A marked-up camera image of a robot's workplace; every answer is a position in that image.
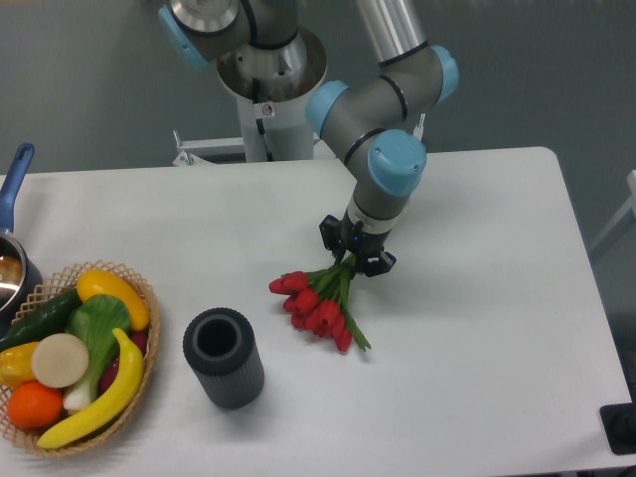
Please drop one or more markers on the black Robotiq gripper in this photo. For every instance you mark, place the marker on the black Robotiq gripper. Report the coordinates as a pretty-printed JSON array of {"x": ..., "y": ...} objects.
[{"x": 339, "y": 237}]

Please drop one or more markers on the red tulip bouquet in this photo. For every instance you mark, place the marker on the red tulip bouquet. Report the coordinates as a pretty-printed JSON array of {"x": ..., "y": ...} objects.
[{"x": 318, "y": 302}]

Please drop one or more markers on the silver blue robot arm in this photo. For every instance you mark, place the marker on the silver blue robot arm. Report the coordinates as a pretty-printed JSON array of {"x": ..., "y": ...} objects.
[{"x": 276, "y": 71}]

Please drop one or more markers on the dark grey ribbed vase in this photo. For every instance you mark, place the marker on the dark grey ribbed vase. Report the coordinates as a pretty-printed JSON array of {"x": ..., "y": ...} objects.
[{"x": 219, "y": 346}]

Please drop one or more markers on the dark red vegetable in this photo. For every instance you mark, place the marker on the dark red vegetable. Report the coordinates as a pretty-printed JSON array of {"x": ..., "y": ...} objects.
[{"x": 140, "y": 339}]

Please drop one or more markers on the yellow banana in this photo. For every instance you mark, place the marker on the yellow banana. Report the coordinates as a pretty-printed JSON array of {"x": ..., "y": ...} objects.
[{"x": 108, "y": 406}]

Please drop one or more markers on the green bok choy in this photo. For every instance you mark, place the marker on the green bok choy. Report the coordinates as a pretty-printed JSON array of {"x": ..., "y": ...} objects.
[{"x": 93, "y": 323}]

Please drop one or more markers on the white furniture leg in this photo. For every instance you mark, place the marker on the white furniture leg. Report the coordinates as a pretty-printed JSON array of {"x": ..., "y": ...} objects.
[{"x": 618, "y": 224}]

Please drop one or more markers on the woven wicker basket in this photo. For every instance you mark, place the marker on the woven wicker basket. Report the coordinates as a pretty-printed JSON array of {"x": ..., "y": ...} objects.
[{"x": 58, "y": 283}]

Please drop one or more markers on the green cucumber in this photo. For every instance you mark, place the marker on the green cucumber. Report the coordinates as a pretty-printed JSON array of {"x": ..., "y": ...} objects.
[{"x": 50, "y": 318}]

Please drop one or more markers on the beige round disc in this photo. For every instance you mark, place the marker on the beige round disc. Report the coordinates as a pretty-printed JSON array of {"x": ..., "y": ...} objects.
[{"x": 59, "y": 360}]

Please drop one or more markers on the black device at table edge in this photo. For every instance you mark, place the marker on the black device at table edge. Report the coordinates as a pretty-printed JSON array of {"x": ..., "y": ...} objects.
[{"x": 619, "y": 425}]

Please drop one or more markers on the yellow bell pepper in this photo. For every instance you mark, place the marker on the yellow bell pepper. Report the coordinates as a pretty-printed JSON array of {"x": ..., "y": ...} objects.
[{"x": 16, "y": 368}]

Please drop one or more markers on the orange fruit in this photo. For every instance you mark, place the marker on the orange fruit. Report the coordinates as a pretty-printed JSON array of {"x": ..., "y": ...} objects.
[{"x": 33, "y": 405}]

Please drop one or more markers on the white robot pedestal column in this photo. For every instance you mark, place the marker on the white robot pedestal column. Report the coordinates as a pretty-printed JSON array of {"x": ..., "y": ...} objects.
[{"x": 275, "y": 131}]

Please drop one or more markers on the white metal base frame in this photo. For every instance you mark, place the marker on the white metal base frame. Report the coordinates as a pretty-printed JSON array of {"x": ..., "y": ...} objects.
[{"x": 231, "y": 150}]

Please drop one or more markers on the blue handled saucepan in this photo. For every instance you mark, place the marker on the blue handled saucepan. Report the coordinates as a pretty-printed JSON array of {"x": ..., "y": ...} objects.
[{"x": 19, "y": 275}]

